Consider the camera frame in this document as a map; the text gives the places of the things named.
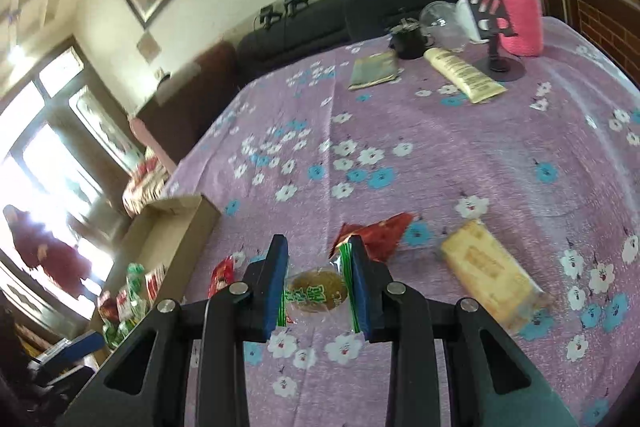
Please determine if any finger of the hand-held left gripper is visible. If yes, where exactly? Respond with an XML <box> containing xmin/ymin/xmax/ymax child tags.
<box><xmin>347</xmin><ymin>234</ymin><xmax>583</xmax><ymax>427</ymax></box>
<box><xmin>30</xmin><ymin>331</ymin><xmax>107</xmax><ymax>373</ymax></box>
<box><xmin>60</xmin><ymin>234</ymin><xmax>291</xmax><ymax>427</ymax></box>

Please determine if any green clear pastry packet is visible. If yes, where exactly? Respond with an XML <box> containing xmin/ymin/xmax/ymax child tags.
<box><xmin>284</xmin><ymin>251</ymin><xmax>362</xmax><ymax>334</ymax></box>

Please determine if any green foil snack packet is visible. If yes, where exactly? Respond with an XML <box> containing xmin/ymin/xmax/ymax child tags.
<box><xmin>102</xmin><ymin>317</ymin><xmax>132</xmax><ymax>350</ymax></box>

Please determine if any red gold-emblem snack packet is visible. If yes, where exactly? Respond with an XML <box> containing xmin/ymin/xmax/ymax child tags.
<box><xmin>97</xmin><ymin>291</ymin><xmax>121</xmax><ymax>323</ymax></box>
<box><xmin>209</xmin><ymin>254</ymin><xmax>237</xmax><ymax>299</ymax></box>

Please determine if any green clear candy wrapper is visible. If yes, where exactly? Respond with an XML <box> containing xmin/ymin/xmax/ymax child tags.
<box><xmin>127</xmin><ymin>263</ymin><xmax>148</xmax><ymax>308</ymax></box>

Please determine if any small white red-label packet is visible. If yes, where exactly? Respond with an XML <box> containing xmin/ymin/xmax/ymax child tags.
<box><xmin>144</xmin><ymin>266</ymin><xmax>168</xmax><ymax>303</ymax></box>

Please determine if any brown cardboard box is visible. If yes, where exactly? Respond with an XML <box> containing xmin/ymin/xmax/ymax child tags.
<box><xmin>90</xmin><ymin>194</ymin><xmax>222</xmax><ymax>358</ymax></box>

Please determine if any red foil snack packet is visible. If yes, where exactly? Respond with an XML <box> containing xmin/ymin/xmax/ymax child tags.
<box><xmin>332</xmin><ymin>212</ymin><xmax>416</xmax><ymax>264</ymax></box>

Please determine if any clear cream biscuit packet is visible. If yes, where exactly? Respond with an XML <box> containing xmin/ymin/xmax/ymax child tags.
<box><xmin>440</xmin><ymin>219</ymin><xmax>552</xmax><ymax>334</ymax></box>

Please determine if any purple floral tablecloth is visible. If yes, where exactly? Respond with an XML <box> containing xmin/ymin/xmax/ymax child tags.
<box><xmin>162</xmin><ymin>14</ymin><xmax>640</xmax><ymax>427</ymax></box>

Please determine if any red patterned cushion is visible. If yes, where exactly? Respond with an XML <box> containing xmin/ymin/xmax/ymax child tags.
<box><xmin>122</xmin><ymin>152</ymin><xmax>176</xmax><ymax>215</ymax></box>

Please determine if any wooden framed window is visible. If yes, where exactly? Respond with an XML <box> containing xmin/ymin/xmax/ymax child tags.
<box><xmin>0</xmin><ymin>47</ymin><xmax>146</xmax><ymax>308</ymax></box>

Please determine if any brown armchair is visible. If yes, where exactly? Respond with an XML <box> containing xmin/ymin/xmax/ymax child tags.
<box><xmin>130</xmin><ymin>42</ymin><xmax>241</xmax><ymax>178</ymax></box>

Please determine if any green booklet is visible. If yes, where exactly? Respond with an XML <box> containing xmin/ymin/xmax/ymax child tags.
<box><xmin>348</xmin><ymin>52</ymin><xmax>401</xmax><ymax>90</ymax></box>

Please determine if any cream squeeze tube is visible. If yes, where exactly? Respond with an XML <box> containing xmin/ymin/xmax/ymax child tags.
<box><xmin>424</xmin><ymin>48</ymin><xmax>507</xmax><ymax>104</ymax></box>

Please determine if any small black pot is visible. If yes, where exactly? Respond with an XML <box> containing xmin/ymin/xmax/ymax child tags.
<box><xmin>390</xmin><ymin>19</ymin><xmax>426</xmax><ymax>60</ymax></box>

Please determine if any black phone stand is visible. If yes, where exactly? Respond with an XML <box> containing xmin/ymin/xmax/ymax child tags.
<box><xmin>462</xmin><ymin>0</ymin><xmax>526</xmax><ymax>82</ymax></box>

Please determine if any black sofa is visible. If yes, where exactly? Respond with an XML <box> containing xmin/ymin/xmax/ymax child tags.
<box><xmin>235</xmin><ymin>0</ymin><xmax>496</xmax><ymax>90</ymax></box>

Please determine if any clear plastic cup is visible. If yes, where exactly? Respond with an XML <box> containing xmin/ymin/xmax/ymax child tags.
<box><xmin>419</xmin><ymin>1</ymin><xmax>468</xmax><ymax>52</ymax></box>

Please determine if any wall notice plate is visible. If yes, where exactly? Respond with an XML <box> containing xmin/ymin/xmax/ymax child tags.
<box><xmin>137</xmin><ymin>32</ymin><xmax>161</xmax><ymax>62</ymax></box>

